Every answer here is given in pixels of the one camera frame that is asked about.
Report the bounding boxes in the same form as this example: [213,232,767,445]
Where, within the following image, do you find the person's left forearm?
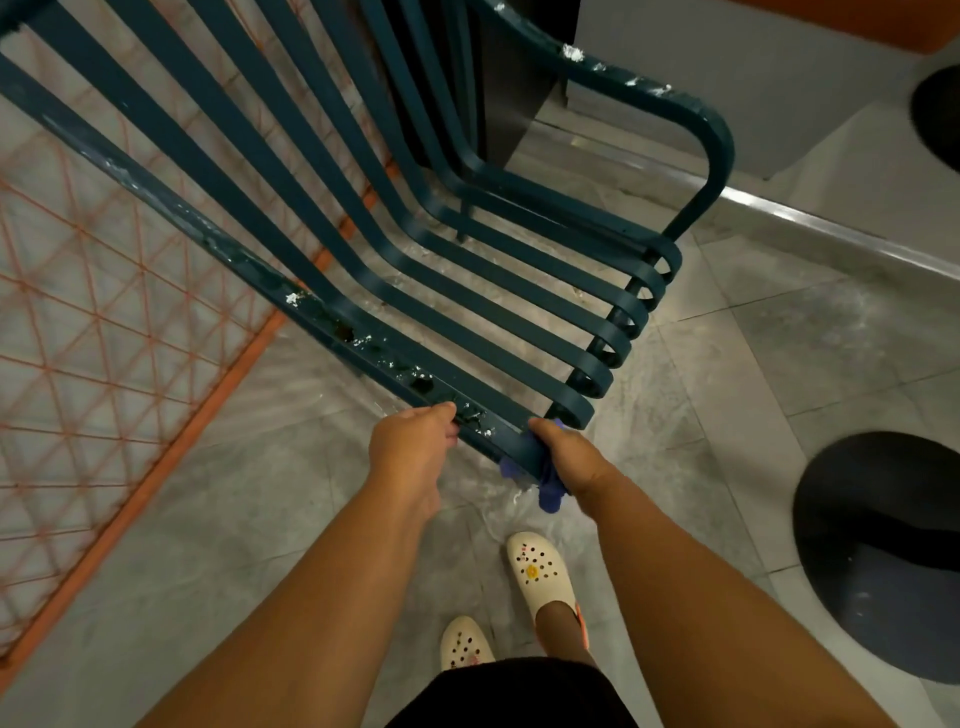
[138,479,444,728]

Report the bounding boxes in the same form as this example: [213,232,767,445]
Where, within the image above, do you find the orange wire mesh fence panel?
[0,0,399,673]

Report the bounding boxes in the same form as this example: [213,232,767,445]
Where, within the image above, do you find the person's right hand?
[528,417,624,519]

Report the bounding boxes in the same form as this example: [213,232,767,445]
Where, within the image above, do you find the person's right leg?
[533,599,598,669]

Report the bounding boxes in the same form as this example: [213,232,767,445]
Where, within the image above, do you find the blue cleaning cloth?
[498,418,571,516]

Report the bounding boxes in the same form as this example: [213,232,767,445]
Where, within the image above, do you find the person's left hand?
[367,401,460,526]

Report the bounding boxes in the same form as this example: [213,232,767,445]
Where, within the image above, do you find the person's left cream clog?
[438,614,498,673]

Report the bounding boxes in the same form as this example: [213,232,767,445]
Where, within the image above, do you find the person's cream clog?
[504,530,588,650]
[438,614,498,673]

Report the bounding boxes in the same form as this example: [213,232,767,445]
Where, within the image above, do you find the black partition panel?
[382,0,583,170]

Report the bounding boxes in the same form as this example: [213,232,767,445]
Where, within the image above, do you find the person's right cream clog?
[504,530,588,650]

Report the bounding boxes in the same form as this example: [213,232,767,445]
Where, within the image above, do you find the person's black shorts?
[386,656,639,728]

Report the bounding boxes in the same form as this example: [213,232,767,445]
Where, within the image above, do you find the person's right forearm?
[577,468,898,728]

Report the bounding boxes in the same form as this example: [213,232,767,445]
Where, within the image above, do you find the dark green metal slatted chair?
[0,0,736,489]

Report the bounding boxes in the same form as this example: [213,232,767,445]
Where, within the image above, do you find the orange cushioned booth bench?
[524,0,960,283]

